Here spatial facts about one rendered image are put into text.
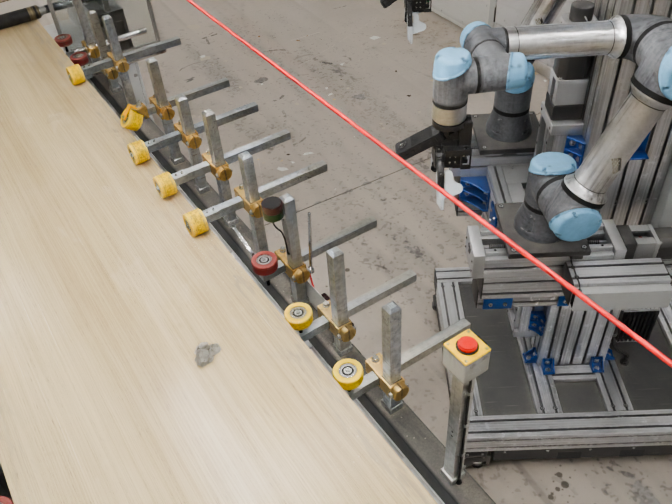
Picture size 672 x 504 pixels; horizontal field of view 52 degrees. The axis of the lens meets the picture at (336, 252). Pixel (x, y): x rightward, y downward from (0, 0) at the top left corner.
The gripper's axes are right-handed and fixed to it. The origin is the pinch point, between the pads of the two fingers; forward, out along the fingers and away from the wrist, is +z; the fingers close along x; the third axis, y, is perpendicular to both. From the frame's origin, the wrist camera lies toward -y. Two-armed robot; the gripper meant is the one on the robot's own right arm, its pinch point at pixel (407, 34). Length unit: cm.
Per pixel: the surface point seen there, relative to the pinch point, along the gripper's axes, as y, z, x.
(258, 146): -54, 36, -7
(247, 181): -53, 26, -41
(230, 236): -66, 62, -26
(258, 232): -52, 48, -41
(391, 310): -12, 20, -103
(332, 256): -26, 21, -83
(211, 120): -66, 17, -20
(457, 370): 0, 14, -127
